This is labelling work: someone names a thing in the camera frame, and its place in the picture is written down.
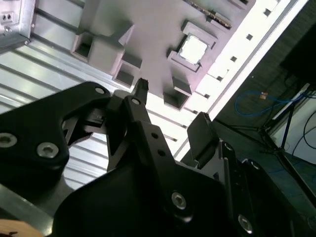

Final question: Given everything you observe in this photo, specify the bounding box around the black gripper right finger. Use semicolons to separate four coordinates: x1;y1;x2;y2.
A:
187;112;297;237

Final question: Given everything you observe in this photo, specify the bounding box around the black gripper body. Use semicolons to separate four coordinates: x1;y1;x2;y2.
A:
52;160;234;237

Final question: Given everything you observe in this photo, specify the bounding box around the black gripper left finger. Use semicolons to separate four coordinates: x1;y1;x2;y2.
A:
0;78;195;224

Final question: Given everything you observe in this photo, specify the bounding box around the silver CPU chip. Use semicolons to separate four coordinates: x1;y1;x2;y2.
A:
179;34;210;65

